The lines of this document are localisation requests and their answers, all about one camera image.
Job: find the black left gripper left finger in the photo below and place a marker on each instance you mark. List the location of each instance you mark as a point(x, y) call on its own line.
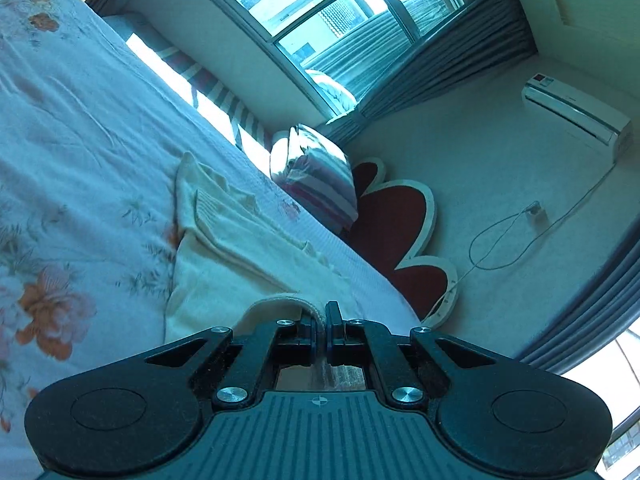
point(272, 347)

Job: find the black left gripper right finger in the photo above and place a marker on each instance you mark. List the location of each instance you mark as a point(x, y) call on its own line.
point(371, 347)

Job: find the cream knitted sweater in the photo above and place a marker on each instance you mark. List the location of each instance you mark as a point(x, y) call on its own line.
point(238, 268)

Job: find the large bedroom window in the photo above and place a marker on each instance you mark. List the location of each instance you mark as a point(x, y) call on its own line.
point(335, 50)

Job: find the red white headboard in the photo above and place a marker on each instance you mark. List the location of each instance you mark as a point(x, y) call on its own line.
point(396, 221)

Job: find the striped folded quilt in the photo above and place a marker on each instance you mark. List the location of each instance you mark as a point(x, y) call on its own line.
point(316, 174)

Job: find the striped bed sheet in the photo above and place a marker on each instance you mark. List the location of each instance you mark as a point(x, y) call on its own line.
point(194, 83)

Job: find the grey side curtain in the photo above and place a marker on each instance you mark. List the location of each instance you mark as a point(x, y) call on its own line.
point(597, 314)

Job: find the side window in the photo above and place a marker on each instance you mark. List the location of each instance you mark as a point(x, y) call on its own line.
point(613, 373)

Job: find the floral white bed sheet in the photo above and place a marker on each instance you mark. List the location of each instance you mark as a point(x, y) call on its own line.
point(91, 140)

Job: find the dark teal curtain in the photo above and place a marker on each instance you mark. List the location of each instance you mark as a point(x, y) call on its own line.
point(480, 36)

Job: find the wall power socket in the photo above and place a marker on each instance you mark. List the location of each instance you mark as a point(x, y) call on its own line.
point(535, 213)

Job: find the white wall air conditioner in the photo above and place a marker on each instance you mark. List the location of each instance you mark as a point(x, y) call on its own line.
point(590, 120)

